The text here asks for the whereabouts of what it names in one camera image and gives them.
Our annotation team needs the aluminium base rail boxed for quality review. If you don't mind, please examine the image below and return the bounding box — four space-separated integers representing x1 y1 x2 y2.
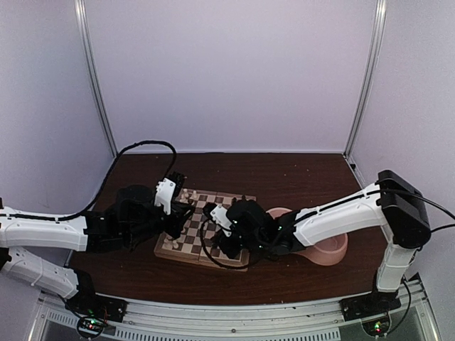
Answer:
28 281 434 341

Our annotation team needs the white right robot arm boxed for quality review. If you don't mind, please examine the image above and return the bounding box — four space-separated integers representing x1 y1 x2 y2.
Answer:
203 170 431 314

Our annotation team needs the white chess pieces row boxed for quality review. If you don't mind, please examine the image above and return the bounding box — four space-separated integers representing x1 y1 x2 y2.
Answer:
162 188 199 252

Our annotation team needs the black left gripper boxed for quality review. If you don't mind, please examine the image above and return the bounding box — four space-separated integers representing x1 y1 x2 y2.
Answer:
124 200 195 245

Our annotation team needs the aluminium frame post right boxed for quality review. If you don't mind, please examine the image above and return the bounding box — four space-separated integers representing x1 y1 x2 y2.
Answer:
343 0 387 159

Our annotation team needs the pink plastic double bowl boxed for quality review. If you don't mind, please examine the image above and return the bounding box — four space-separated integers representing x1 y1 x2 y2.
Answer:
267 207 348 266

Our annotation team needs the aluminium frame post left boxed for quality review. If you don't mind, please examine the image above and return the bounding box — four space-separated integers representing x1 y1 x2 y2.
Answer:
74 0 118 158

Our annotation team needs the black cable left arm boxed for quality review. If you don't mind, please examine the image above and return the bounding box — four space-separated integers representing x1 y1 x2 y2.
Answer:
57 140 178 221

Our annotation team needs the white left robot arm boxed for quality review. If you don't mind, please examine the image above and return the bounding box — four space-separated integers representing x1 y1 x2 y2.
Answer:
1 172 194 315

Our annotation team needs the aluminium frame post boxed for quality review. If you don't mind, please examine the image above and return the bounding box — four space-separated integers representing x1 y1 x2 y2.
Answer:
343 0 387 159
74 0 118 158

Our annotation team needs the wooden chess board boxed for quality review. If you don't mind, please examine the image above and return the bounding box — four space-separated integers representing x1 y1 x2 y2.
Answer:
154 188 250 267

